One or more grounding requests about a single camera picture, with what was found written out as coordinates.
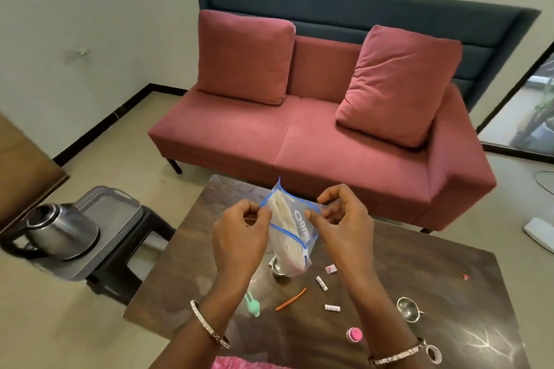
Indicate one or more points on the person's left forearm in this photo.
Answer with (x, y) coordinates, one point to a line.
(207, 329)

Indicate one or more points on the clear blue-edged zip bag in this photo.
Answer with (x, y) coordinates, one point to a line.
(288, 230)

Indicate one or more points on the pink garment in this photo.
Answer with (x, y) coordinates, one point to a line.
(246, 363)

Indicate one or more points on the small steel cup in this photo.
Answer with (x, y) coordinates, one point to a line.
(277, 268)
(409, 309)

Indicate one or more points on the brown wooden door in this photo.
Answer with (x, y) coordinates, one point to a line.
(26, 165)

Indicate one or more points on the small white sachet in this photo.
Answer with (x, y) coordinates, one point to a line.
(332, 308)
(321, 283)
(331, 269)

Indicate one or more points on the person's right thumb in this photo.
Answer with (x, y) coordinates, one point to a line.
(317, 222)

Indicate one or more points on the grey plastic tray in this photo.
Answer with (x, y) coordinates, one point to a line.
(112, 213)

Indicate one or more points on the pink bottle cap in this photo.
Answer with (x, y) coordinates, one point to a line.
(354, 334)

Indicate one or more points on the white flat device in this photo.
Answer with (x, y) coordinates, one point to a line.
(540, 233)

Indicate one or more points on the silver bangle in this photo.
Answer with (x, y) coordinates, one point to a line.
(209, 326)
(398, 355)

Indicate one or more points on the glass sliding door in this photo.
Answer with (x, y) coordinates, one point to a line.
(523, 118)

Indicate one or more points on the black plastic stool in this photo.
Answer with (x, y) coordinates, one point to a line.
(143, 230)

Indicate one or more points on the red square cushion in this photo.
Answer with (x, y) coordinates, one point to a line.
(244, 57)
(398, 83)

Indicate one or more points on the person's right hand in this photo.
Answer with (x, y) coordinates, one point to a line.
(350, 239)

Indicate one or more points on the steel electric kettle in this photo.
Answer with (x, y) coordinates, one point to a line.
(60, 230)

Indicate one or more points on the person's left thumb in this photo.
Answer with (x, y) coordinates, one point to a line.
(263, 221)

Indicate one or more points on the person's left hand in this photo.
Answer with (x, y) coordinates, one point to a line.
(238, 247)

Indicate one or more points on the red fabric sofa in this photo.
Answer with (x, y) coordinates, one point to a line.
(311, 148)

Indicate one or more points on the grey padded sofa back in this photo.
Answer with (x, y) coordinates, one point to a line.
(346, 7)

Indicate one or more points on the person's right forearm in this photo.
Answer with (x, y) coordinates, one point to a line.
(385, 325)

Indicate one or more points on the orange hair pin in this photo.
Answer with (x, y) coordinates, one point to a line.
(291, 299)

